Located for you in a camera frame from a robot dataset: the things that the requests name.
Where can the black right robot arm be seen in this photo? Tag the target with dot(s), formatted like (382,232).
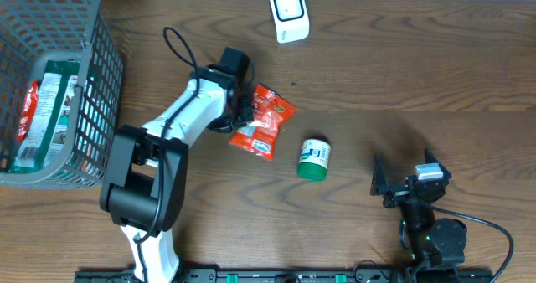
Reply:
(437,245)

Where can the white barcode scanner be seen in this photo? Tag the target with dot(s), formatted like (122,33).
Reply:
(291,20)

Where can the green capped white jar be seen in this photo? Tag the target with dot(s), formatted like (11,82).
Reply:
(314,159)

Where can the red snack bag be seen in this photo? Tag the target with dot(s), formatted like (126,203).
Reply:
(270,111)
(30,102)

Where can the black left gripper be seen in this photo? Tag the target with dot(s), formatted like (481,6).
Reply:
(227,126)

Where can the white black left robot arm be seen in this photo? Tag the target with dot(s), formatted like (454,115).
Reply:
(144,185)

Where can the green white flat package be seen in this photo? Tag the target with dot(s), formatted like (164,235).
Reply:
(47,133)

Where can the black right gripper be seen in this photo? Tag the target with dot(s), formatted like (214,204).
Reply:
(380,180)

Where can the grey plastic mesh basket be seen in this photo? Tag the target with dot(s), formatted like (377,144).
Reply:
(33,32)

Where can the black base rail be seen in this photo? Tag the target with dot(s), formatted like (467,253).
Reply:
(363,275)

